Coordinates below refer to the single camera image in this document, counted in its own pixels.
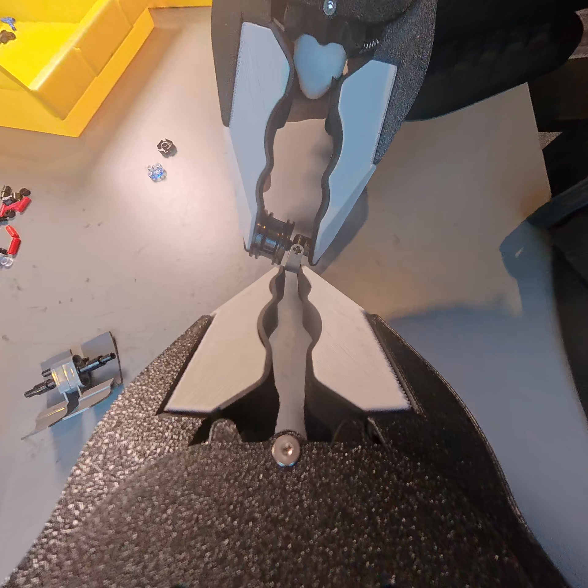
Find black toy wheel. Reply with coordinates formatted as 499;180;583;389
250;209;297;267

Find pile of small brick pieces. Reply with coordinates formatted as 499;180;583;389
0;184;33;269

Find yellow plastic bin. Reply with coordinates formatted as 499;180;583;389
0;0;154;138

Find grey panel brick assembly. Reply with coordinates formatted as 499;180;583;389
22;332;124;439

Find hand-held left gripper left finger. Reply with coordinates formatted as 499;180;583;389
163;268;282;443

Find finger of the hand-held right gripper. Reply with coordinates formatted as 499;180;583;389
309;59;399;267
224;21;296;260

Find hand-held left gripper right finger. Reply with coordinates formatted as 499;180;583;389
298;268;412;443

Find person's right forearm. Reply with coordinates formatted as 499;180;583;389
404;0;584;122

